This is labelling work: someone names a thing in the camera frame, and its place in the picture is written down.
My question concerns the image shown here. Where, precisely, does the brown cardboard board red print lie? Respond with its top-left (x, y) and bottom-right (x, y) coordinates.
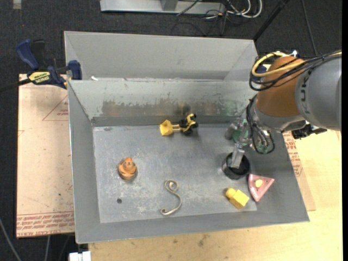
top-left (16, 73), bottom-right (316, 239)

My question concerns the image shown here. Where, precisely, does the pink triangular wedge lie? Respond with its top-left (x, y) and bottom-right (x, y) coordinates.
top-left (247, 173), bottom-right (275, 202)

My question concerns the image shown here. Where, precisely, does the yellow block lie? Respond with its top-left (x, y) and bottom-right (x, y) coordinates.
top-left (225, 188), bottom-right (250, 210)

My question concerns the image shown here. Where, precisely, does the yellow toy loader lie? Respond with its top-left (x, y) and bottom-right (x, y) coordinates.
top-left (159, 113), bottom-right (200, 137)

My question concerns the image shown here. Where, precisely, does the S-shaped metal hook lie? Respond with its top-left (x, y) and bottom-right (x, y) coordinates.
top-left (159, 179), bottom-right (183, 216)

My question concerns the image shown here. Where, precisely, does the orange toy figure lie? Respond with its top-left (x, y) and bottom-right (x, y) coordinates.
top-left (117, 157), bottom-right (138, 181)

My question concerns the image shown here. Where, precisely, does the black cup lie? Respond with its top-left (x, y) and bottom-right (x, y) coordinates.
top-left (221, 151), bottom-right (251, 180)

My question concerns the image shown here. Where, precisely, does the grey metal bin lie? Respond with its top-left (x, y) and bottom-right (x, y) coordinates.
top-left (64, 30), bottom-right (310, 245)

